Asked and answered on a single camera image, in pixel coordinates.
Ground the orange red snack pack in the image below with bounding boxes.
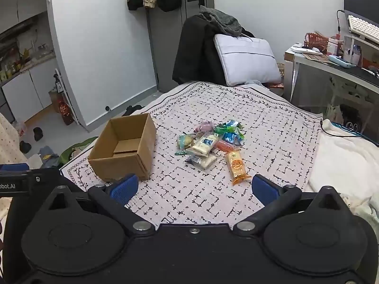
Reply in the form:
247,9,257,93
215,140,235,153

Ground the green serrated wrapper strip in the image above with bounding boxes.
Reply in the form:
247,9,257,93
175,151,187,156

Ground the dotted cream bag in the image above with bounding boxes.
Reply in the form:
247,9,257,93
0,114,27,164

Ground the white desk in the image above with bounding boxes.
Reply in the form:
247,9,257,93
283,48,378,105

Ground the grey hoodie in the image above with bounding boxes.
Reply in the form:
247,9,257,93
199,6,243,37

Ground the brown drink bottle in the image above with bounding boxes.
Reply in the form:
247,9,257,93
59,99,74,126

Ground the dark green candy wrapper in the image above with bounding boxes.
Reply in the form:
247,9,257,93
213,124,229,135

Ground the blue silver wrapper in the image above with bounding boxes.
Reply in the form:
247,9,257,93
226,120,240,128

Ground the clear white cake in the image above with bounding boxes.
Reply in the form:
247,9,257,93
185,154,217,170

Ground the red plastic basket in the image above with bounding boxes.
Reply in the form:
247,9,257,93
304,32,329,52

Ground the patterned white bed blanket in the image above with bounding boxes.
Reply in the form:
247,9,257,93
58,81,324,225

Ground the grey door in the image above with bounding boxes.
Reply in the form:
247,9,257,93
146,0,215,92

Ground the white pillow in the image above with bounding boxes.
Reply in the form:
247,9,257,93
214,34,281,87

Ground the white cake pack blue label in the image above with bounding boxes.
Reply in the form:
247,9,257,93
186,133,219,156

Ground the blue snack wrapper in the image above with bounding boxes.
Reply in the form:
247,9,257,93
222,133,242,146

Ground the black coat on chair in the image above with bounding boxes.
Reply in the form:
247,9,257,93
172,15,226,86

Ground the white keyboard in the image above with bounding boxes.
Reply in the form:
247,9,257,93
347,15,379,43

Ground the lime green wrapper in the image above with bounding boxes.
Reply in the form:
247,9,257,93
233,127,245,146

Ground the green cartoon floor mat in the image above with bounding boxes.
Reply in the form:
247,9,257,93
59,137,97,167

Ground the white fluffy blanket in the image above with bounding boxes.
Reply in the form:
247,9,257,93
305,119,378,217

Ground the brown cardboard box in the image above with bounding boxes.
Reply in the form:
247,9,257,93
88,113,156,182

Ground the orange rice cracker pack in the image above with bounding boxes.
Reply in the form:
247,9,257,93
226,151,251,185

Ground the black computer monitor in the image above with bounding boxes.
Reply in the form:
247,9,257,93
343,0,378,26

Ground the purple round bun pack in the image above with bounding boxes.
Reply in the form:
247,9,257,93
194,121,215,133

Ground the light blue case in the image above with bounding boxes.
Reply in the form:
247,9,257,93
328,54,356,69

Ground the round cookies pack teal band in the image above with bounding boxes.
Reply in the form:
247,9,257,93
177,134,195,150

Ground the white kitchen cabinet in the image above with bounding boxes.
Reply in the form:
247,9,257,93
1,58,59,122

